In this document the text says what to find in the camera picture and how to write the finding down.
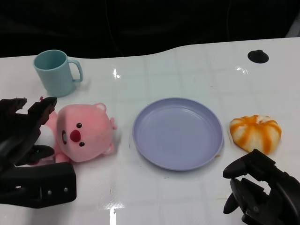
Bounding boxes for light blue plastic mug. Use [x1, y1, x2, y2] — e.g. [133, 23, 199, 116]
[32, 49, 84, 98]

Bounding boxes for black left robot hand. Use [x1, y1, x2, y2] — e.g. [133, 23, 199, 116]
[0, 97, 77, 209]

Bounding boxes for lavender plastic plate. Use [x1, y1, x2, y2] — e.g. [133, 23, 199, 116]
[132, 97, 225, 172]

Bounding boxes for pink plush beaver doll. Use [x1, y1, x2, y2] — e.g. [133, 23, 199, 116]
[32, 96, 118, 166]

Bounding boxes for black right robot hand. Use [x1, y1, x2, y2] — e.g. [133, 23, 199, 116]
[222, 149, 300, 225]

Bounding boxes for black round table grommet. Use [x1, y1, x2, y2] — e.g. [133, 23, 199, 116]
[247, 50, 270, 64]

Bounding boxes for orange striped white bun toy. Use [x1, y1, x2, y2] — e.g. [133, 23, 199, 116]
[229, 114, 282, 155]

